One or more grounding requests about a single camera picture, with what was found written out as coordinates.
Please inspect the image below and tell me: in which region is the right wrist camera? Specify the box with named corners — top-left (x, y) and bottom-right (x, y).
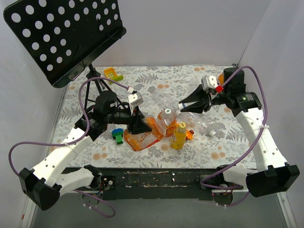
top-left (201, 76), bottom-right (224, 95)

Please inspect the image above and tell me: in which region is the green blue toy block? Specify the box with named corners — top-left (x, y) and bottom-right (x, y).
top-left (112, 128), bottom-right (124, 145)

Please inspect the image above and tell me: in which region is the black perforated music stand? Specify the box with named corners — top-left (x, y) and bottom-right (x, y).
top-left (3, 0), bottom-right (127, 110)

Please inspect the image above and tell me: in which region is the crushed orange label bottle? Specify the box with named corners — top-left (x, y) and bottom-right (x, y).
top-left (123, 117), bottom-right (167, 152)

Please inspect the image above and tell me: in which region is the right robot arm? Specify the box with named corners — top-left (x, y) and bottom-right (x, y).
top-left (179, 67), bottom-right (300, 197)

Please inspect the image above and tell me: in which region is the yellow juice bottle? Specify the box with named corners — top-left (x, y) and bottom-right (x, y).
top-left (171, 122), bottom-right (187, 150)

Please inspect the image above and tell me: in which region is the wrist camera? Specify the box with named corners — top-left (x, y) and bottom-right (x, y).
top-left (128, 92), bottom-right (143, 112)
top-left (201, 76), bottom-right (224, 95)

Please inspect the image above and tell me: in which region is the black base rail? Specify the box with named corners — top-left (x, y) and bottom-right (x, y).
top-left (73, 166), bottom-right (250, 201)

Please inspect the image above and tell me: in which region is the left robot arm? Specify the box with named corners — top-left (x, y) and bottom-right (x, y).
top-left (19, 90), bottom-right (152, 210)

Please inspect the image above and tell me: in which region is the orange juice bottle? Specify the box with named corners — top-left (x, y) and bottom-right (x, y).
top-left (218, 73), bottom-right (224, 85)

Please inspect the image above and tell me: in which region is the clear bottle white cap lower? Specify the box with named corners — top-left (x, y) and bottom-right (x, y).
top-left (181, 113), bottom-right (216, 137)

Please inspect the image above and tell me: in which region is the white blue bottle cap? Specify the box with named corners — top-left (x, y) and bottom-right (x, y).
top-left (178, 103), bottom-right (186, 110)

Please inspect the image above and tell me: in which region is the clear bottle blue cap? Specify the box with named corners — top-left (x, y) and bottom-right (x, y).
top-left (187, 77), bottom-right (201, 95)

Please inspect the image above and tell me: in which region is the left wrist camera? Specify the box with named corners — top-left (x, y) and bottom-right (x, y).
top-left (128, 92), bottom-right (143, 112)

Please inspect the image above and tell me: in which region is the floral patterned table mat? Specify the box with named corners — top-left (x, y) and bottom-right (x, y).
top-left (70, 65), bottom-right (250, 168)

